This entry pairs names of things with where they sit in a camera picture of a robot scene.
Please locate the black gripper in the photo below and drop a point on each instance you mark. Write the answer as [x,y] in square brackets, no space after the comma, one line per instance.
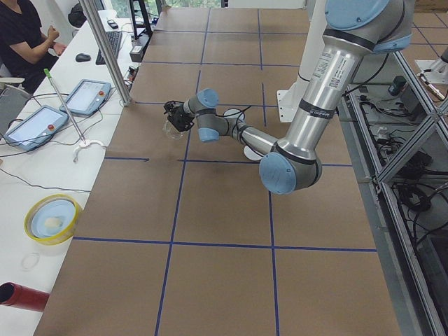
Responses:
[178,114]

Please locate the white cup lid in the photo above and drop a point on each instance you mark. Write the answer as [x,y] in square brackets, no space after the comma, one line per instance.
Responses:
[233,113]

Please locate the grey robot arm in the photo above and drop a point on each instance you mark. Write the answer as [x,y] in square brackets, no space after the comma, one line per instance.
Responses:
[353,29]

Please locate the far teach pendant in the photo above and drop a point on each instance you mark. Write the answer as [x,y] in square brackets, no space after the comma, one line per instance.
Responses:
[87,97]

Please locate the teach pendant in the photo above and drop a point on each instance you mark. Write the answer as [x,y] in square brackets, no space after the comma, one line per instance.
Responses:
[87,97]
[37,129]

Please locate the black computer mouse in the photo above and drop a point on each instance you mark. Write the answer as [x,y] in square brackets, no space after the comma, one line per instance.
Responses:
[82,57]

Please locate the metal rod with green tip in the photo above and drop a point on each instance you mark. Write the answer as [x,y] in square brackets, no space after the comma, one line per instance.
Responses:
[69,113]

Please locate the near teach pendant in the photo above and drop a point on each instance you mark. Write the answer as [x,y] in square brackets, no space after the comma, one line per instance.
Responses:
[37,129]

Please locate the yellow tape roll with bowl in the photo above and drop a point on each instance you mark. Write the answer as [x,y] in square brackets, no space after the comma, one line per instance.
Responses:
[53,219]

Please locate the person in black shirt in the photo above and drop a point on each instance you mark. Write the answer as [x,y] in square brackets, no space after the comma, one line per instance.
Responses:
[25,50]

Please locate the red cylinder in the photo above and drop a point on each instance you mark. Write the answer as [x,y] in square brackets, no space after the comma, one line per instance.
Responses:
[22,297]

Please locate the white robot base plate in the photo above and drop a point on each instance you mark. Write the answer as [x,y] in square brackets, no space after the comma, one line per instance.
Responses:
[287,102]

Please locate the aluminium frame post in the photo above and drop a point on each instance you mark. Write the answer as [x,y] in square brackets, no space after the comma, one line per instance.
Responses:
[99,33]

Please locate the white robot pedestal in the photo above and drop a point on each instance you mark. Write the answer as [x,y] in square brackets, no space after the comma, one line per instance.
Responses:
[313,46]

